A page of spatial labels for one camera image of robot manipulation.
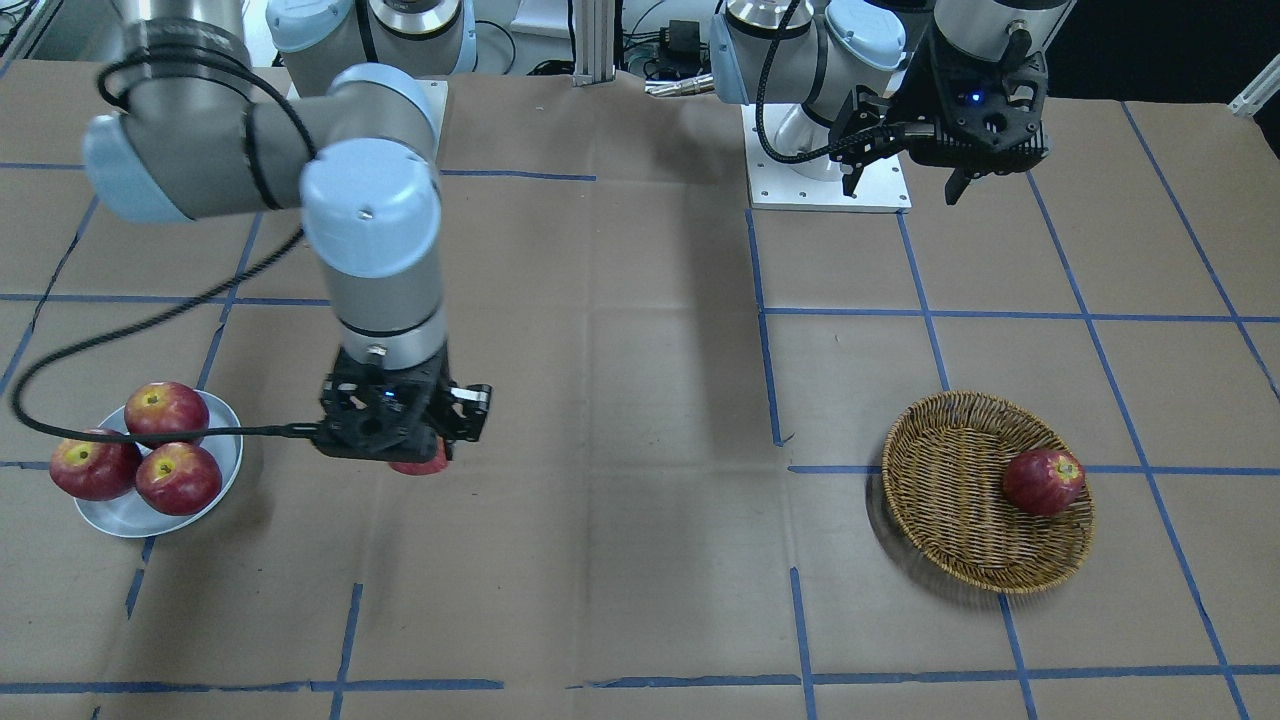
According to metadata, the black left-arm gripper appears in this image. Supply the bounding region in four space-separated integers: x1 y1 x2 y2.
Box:
828 20 1051 206

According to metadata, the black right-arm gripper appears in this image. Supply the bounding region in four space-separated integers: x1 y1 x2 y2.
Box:
312 348 493 462

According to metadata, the yellow-red striped apple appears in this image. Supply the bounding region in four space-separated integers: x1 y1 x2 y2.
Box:
387 445 451 477

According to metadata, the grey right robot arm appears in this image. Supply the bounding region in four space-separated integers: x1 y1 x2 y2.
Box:
82 1 492 462

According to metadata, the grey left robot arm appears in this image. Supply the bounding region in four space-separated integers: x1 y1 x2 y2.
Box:
709 1 1074 213

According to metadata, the red plate apple near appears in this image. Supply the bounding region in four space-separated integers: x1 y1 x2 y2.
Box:
134 442 223 516

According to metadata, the red plate apple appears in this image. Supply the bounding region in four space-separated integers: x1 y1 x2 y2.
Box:
124 380 210 436
134 442 223 516

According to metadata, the round wicker basket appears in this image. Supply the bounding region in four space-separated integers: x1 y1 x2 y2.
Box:
881 389 1096 594

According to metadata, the red plate apple far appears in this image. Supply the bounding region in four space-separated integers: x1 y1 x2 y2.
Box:
124 380 210 436

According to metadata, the dark red basket apple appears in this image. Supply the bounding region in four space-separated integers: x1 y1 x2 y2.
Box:
1002 448 1085 518

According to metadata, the red plate apple side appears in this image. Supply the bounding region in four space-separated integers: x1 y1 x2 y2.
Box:
49 438 143 501

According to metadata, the black power adapter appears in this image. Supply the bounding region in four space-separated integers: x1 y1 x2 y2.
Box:
658 19 701 63

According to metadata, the black left-arm cable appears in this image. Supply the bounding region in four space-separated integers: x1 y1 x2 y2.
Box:
754 0 851 164

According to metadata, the aluminium frame post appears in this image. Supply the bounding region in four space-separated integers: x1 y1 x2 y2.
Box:
570 0 620 87

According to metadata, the black right-arm cable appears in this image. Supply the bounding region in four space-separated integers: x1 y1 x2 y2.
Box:
10 45 326 447

